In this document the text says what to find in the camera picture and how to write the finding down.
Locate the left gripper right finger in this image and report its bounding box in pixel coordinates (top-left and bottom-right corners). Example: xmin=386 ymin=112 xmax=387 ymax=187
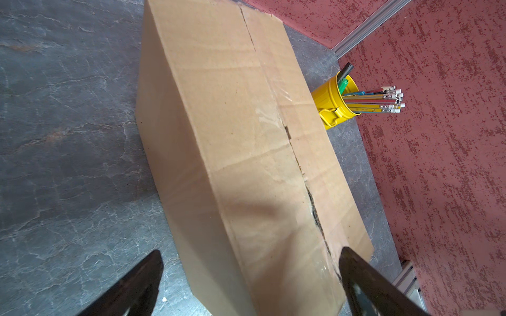
xmin=339 ymin=246 xmax=428 ymax=315

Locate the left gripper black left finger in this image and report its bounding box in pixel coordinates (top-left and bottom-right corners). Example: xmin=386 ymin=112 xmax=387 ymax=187
xmin=79 ymin=250 xmax=163 ymax=316

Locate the brown cardboard express box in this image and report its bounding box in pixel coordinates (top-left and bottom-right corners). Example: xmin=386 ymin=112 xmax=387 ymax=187
xmin=136 ymin=1 xmax=373 ymax=315

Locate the yellow pen cup right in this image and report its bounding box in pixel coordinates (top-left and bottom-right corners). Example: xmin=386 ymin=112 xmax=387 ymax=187
xmin=312 ymin=63 xmax=406 ymax=130

